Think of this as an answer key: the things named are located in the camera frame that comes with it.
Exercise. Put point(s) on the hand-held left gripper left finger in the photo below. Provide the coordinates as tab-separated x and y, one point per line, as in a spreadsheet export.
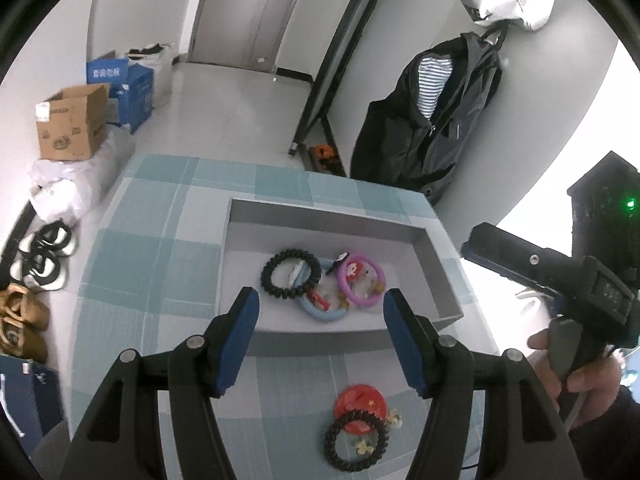
235	345

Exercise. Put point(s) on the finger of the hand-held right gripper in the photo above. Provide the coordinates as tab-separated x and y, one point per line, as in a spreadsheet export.
510	255

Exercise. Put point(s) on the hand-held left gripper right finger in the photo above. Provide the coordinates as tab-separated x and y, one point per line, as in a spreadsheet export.
405	345

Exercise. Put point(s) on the small round case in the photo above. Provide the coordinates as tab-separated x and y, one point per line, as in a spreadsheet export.
357	402

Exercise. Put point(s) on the grey cardboard box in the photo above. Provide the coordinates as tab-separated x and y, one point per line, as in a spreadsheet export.
320	225

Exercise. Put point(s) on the person's right forearm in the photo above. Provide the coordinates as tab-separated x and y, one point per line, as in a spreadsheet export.
610	435

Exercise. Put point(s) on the person's right hand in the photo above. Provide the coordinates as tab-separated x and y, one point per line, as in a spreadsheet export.
595	377

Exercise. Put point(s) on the small cream flower charm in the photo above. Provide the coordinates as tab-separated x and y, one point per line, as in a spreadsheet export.
395	417
362	445

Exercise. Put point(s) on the teal plaid tablecloth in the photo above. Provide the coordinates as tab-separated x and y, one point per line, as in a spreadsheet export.
150	270

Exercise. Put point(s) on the black jacket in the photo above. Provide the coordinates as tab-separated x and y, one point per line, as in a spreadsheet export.
450	150

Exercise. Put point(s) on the blue white striped shirt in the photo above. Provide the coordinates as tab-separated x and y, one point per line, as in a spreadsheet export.
432	85

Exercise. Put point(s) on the orange black object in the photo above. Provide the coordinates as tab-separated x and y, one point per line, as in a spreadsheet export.
322	154

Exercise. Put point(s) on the black white sandal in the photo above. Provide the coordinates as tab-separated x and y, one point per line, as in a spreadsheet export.
37	272
50	240

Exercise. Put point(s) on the dark blue bag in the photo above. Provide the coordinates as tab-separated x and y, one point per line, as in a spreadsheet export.
30	400

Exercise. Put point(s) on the brown shoe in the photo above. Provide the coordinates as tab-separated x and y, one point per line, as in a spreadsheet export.
20	305
20	342

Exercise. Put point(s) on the white plastic bag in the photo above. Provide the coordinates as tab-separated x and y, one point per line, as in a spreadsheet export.
70	185

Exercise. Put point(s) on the blue cardboard box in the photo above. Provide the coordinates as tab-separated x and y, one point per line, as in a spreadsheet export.
105	72
135	97

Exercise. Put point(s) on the brown cardboard box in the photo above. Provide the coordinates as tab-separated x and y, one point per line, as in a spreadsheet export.
70	130

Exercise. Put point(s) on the white bag with black items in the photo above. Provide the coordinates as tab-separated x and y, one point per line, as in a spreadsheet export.
162	75

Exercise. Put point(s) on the grey door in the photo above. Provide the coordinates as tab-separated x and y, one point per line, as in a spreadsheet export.
240	10

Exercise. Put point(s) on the black standing frame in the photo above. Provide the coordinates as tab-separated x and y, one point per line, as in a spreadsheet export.
325	85

